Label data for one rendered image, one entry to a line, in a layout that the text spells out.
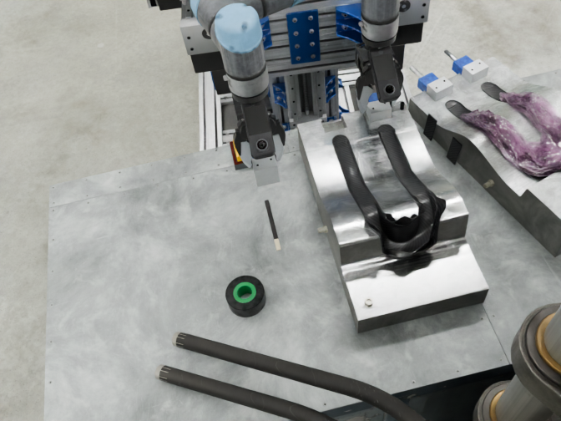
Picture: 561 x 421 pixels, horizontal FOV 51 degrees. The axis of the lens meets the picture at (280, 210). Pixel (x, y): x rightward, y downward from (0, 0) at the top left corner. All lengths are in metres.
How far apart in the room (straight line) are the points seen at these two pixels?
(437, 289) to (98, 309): 0.70
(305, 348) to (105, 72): 2.22
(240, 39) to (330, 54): 0.82
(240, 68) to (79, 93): 2.08
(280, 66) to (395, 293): 0.88
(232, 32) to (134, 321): 0.63
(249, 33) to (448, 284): 0.60
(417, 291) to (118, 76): 2.22
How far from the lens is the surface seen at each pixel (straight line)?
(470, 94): 1.52
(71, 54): 3.32
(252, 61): 1.03
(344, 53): 1.80
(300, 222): 1.32
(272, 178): 1.25
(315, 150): 1.33
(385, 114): 1.38
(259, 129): 1.09
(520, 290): 1.28
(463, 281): 1.20
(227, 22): 1.00
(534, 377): 0.68
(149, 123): 2.78
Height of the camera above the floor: 1.89
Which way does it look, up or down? 54 degrees down
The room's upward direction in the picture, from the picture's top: 10 degrees counter-clockwise
